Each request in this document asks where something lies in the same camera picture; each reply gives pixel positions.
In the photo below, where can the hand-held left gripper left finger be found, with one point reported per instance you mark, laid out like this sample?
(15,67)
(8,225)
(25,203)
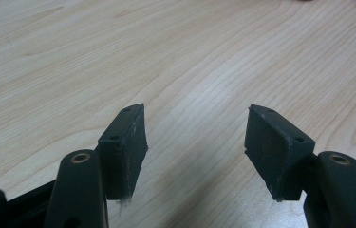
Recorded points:
(122,152)

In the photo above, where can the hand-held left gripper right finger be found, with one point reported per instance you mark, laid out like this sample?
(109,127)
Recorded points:
(272,148)

